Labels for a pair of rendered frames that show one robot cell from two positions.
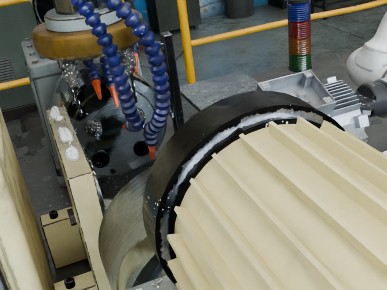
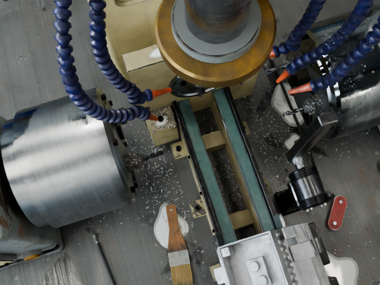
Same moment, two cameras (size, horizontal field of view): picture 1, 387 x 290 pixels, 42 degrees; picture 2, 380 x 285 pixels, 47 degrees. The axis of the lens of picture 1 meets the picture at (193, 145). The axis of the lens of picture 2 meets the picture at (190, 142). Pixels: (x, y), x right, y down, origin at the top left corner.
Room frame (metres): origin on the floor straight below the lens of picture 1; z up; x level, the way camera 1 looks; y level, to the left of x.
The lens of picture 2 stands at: (0.79, -0.19, 1.90)
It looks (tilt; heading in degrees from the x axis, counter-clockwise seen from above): 74 degrees down; 93
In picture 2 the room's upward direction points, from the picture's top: 3 degrees counter-clockwise
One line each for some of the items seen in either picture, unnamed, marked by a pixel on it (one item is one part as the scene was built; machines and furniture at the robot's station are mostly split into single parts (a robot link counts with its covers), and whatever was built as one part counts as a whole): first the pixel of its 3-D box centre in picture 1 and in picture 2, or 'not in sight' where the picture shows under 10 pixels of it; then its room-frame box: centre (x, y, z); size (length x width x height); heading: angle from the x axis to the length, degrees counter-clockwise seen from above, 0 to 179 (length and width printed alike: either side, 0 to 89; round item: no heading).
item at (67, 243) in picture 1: (68, 221); (193, 64); (0.79, 0.26, 0.97); 0.30 x 0.11 x 0.34; 18
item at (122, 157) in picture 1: (104, 109); (361, 69); (1.15, 0.21, 1.04); 0.41 x 0.25 x 0.25; 18
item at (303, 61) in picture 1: (299, 60); not in sight; (1.28, -0.32, 1.05); 0.06 x 0.06 x 0.04
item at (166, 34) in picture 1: (174, 91); (308, 141); (1.00, 0.02, 1.12); 0.04 x 0.03 x 0.26; 108
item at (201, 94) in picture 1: (227, 108); not in sight; (1.46, -0.12, 0.86); 0.27 x 0.24 x 0.12; 18
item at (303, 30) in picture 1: (299, 27); not in sight; (1.28, -0.32, 1.14); 0.06 x 0.06 x 0.04
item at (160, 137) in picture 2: not in sight; (162, 125); (0.71, 0.14, 0.86); 0.07 x 0.06 x 0.12; 18
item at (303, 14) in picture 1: (299, 10); not in sight; (1.28, -0.32, 1.19); 0.06 x 0.06 x 0.04
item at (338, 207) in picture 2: not in sight; (336, 212); (1.14, -0.07, 0.81); 0.09 x 0.03 x 0.02; 70
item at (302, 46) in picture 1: (299, 44); not in sight; (1.28, -0.32, 1.10); 0.06 x 0.06 x 0.04
